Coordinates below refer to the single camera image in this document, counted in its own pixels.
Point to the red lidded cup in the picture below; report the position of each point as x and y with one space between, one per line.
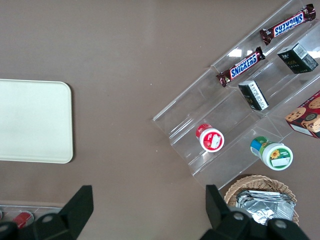
211 140

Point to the small black carton box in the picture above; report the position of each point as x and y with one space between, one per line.
297 58
253 96

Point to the light wicker basket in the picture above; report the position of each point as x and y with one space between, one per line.
252 181

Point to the clear acrylic stepped stand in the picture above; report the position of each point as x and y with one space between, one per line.
225 160

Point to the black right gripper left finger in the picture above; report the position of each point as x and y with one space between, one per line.
75 207

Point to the cream plastic tray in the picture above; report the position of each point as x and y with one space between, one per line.
32 120

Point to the Snickers chocolate bar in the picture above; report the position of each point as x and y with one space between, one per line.
287 25
241 67

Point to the silver foil wrapped pack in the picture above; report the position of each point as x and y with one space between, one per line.
270 210
250 195

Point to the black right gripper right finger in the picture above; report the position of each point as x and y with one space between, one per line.
220 212

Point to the red soda bottle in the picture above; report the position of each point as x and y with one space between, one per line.
22 217

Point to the green lidded cup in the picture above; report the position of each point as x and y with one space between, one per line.
275 156

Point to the red chocolate chip cookie box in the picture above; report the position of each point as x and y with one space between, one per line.
306 117

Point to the clear acrylic bottle rack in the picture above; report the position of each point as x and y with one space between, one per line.
7 208

